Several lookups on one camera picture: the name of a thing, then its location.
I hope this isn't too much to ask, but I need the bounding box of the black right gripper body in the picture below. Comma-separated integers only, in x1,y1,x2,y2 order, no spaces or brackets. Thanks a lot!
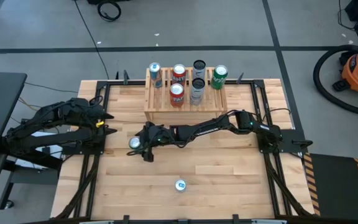
140,121,175,162

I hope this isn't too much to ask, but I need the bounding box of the black mat with hazard stripes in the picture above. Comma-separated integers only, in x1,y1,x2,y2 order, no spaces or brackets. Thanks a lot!
303,152,358,222

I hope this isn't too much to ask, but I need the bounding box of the wooden slatted shelf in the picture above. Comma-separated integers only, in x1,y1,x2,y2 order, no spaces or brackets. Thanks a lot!
144,67,229,122

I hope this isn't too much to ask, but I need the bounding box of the orange Fanta can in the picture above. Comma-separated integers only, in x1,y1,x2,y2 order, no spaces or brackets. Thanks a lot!
172,63,187,86
169,83,185,108

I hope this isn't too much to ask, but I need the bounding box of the thin black floor cable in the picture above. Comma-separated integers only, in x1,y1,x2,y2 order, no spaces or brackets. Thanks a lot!
74,0,110,79

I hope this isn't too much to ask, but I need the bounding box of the white Celsius can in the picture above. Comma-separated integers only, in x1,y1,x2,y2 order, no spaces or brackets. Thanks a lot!
189,77,206,106
192,59,207,80

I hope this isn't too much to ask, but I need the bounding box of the coiled black cable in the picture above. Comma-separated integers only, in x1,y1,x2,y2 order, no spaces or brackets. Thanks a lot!
97,0,122,22

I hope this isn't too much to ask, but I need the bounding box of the black aluminium table frame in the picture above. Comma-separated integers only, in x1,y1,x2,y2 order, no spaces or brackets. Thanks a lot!
50,79,318,224

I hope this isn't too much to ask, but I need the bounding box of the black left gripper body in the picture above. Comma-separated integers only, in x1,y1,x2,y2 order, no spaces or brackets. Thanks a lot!
70,98,108,146

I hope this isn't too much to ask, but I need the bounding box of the green Sprite can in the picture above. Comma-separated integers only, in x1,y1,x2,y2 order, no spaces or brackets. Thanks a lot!
210,64,229,90
128,136,142,150

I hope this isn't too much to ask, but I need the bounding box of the white paper sheet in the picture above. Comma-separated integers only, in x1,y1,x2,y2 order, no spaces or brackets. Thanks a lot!
14,131,67,170

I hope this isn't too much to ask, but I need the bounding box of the blue silver Red Bull can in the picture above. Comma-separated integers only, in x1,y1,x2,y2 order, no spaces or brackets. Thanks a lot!
149,62,163,89
174,179,187,193

